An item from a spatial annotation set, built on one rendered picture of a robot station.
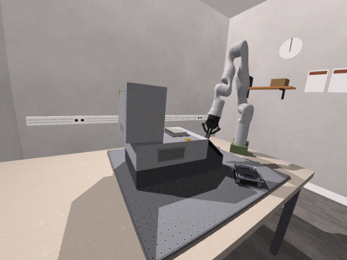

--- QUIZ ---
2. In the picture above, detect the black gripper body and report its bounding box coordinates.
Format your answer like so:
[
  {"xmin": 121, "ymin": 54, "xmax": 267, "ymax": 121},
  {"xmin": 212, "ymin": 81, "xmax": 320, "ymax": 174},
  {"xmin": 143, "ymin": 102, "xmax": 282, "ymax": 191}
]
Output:
[{"xmin": 205, "ymin": 114, "xmax": 220, "ymax": 129}]

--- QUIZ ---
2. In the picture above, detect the light grey benchtop lab instrument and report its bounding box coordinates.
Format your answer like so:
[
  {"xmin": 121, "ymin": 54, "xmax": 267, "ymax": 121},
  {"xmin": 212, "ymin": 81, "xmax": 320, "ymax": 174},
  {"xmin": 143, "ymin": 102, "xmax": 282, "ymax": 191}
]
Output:
[{"xmin": 119, "ymin": 82, "xmax": 223, "ymax": 189}]

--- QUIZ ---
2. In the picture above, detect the white microplate with grey wells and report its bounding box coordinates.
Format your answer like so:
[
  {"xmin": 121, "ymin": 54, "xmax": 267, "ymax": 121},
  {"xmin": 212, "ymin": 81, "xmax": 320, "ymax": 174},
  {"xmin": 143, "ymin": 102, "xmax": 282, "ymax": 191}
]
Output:
[{"xmin": 165, "ymin": 127, "xmax": 188, "ymax": 136}]

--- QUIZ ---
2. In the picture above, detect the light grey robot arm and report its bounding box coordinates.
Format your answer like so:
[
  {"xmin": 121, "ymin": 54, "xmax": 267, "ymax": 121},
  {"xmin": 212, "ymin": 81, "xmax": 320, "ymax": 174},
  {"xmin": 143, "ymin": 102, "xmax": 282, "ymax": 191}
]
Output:
[{"xmin": 208, "ymin": 40, "xmax": 254, "ymax": 145}]

